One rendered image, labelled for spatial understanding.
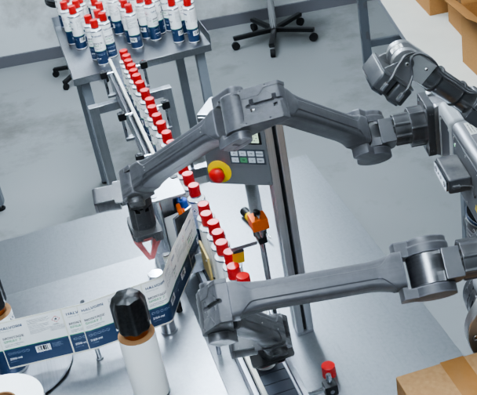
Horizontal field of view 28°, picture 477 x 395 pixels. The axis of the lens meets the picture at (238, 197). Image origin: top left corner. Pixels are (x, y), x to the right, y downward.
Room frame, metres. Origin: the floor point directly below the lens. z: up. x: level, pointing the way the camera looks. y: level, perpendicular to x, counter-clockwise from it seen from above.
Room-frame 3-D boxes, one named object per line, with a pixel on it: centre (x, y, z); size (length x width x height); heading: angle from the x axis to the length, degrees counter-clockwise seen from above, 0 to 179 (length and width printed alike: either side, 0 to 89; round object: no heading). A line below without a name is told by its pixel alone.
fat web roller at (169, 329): (2.01, 0.24, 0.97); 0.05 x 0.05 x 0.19
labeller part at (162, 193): (2.30, 0.20, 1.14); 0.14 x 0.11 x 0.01; 11
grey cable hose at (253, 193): (2.08, -0.04, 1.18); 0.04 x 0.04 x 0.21
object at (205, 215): (2.22, 0.09, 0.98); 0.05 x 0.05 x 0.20
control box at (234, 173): (2.03, -0.03, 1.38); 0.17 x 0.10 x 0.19; 66
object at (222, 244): (2.07, 0.06, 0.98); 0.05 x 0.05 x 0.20
